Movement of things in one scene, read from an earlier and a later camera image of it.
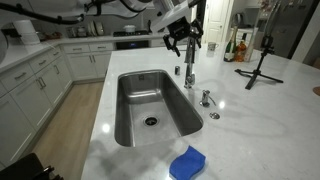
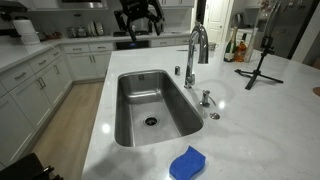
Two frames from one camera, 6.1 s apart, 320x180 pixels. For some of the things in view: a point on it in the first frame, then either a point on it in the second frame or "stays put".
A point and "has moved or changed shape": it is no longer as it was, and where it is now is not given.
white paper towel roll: (27, 32) stays put
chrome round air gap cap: (214, 115) stays put
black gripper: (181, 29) -> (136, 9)
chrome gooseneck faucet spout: (190, 60) has moved or changed shape
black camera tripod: (267, 48) stays put
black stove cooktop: (130, 33) stays put
